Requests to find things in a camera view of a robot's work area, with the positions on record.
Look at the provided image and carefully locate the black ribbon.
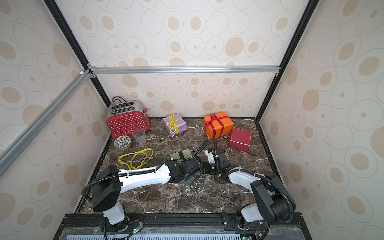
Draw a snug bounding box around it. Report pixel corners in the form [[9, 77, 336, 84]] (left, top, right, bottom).
[[179, 149, 200, 176]]

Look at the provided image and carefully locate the green gift box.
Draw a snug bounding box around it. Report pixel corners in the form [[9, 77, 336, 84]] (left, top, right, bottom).
[[170, 149, 203, 185]]

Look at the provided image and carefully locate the dark red gift box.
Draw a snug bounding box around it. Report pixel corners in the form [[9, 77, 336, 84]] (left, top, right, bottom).
[[228, 128, 252, 152]]

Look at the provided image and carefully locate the yellow ribbon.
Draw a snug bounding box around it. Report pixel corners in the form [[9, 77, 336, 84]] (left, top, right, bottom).
[[117, 148, 154, 170], [167, 114, 182, 134]]

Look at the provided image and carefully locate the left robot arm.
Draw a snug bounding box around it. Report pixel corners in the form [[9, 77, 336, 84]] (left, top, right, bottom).
[[82, 139, 210, 226]]

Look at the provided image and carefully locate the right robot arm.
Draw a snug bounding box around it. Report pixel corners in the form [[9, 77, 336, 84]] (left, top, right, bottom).
[[203, 139, 296, 229]]

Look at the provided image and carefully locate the orange gift box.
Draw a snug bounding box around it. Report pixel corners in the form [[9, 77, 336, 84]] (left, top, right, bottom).
[[203, 111, 235, 140]]

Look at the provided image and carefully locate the yellow ribbon on purple box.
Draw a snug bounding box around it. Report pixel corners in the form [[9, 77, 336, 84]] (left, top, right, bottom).
[[167, 114, 182, 134]]

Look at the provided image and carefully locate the purple gift box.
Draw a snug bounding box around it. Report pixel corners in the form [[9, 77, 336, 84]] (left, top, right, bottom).
[[163, 114, 188, 137]]

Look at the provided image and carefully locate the red ribbon on orange box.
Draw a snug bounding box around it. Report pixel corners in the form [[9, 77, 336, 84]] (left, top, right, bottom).
[[205, 113, 230, 138]]

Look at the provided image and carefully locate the clear plastic cup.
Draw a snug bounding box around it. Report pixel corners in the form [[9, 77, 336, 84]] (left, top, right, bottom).
[[132, 128, 147, 145]]

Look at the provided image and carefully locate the patterned ceramic bowl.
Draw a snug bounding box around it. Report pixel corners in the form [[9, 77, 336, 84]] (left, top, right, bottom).
[[113, 135, 132, 150]]

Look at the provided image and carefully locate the red polka dot toaster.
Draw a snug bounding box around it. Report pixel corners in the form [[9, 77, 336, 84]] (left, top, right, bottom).
[[107, 96, 151, 139]]

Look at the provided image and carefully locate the horizontal aluminium bar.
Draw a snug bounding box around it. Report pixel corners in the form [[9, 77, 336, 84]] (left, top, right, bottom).
[[91, 66, 280, 74]]

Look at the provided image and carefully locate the diagonal aluminium bar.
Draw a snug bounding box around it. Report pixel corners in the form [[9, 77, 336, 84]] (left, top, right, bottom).
[[1, 70, 91, 175]]

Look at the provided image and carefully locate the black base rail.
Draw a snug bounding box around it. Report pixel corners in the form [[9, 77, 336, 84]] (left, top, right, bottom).
[[54, 213, 311, 240]]

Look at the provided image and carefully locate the black frame post right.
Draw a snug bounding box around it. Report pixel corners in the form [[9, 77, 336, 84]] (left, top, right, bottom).
[[255, 0, 319, 123]]

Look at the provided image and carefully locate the black frame post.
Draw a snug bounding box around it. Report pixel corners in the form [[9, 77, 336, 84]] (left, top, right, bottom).
[[43, 0, 111, 107], [255, 0, 319, 123]]

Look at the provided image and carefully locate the black frame post left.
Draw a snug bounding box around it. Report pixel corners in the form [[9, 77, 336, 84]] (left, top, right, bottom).
[[43, 0, 111, 107]]

